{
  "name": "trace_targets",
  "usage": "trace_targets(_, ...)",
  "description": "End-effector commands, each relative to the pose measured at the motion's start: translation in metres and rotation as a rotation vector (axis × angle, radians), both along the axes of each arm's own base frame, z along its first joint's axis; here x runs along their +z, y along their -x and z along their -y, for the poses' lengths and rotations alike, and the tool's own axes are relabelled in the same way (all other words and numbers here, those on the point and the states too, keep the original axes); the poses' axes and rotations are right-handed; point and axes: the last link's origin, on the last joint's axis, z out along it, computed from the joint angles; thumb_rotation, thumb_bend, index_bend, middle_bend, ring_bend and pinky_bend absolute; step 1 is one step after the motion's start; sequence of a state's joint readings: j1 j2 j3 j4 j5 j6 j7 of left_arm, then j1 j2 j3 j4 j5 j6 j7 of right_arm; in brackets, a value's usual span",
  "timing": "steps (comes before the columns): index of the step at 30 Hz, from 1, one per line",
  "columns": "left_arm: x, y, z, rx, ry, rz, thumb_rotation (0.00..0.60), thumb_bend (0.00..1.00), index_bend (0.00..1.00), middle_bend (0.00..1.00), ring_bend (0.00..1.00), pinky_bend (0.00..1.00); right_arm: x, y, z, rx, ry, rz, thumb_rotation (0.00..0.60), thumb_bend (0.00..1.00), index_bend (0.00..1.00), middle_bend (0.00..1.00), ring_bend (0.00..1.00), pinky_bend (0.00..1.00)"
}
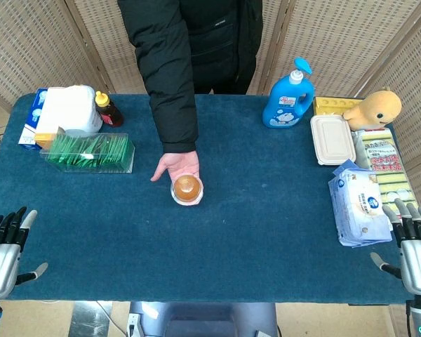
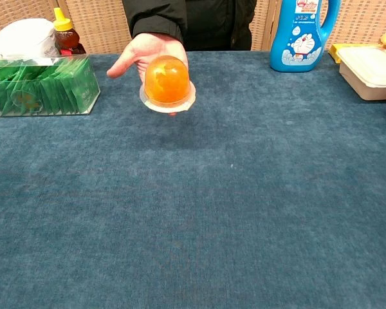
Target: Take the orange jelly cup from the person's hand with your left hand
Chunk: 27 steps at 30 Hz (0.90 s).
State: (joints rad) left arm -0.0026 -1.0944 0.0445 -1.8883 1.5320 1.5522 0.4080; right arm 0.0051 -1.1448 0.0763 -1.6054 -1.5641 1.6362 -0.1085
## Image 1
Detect person's bare right hand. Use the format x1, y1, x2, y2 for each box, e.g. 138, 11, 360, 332
150, 150, 201, 192

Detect blue wet wipes pack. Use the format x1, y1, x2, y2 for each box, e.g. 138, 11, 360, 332
328, 159, 394, 249

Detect clear box green sachets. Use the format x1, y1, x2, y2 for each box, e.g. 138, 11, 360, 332
39, 132, 136, 175

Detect blue white carton box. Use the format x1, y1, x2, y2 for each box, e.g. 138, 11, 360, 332
18, 87, 49, 152

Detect blue tablecloth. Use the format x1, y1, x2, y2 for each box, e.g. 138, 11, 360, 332
0, 93, 420, 305

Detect small orange box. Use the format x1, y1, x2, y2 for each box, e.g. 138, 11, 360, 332
34, 131, 61, 151

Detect silver black robot left hand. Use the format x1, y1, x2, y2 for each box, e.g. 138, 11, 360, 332
0, 206, 49, 300

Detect person's black jacket torso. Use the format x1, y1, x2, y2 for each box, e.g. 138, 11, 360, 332
182, 0, 264, 95

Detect white power strip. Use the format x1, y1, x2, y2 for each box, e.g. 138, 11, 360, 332
126, 313, 140, 335

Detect yellow plush toy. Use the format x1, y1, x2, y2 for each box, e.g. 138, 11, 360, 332
342, 90, 403, 132

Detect woven rattan folding screen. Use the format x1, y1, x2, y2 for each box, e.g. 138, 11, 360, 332
0, 0, 421, 211

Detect orange jelly cup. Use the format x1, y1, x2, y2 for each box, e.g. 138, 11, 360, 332
170, 174, 204, 207

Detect honey bottle yellow cap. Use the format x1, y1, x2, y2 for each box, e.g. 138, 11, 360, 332
94, 91, 124, 128

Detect beige lidded lunch box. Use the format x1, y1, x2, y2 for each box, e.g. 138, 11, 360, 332
309, 114, 357, 166

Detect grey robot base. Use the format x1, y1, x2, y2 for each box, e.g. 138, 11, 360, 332
128, 300, 278, 337

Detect silver black robot right hand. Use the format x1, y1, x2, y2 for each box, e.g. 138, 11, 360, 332
370, 198, 421, 305

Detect blue detergent pump bottle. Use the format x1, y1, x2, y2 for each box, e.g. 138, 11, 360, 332
262, 57, 316, 129

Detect yellow green sponge pack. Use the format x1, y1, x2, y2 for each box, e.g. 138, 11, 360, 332
353, 128, 417, 211

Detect yellow plastic tray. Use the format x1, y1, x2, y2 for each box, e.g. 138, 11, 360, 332
313, 96, 364, 117

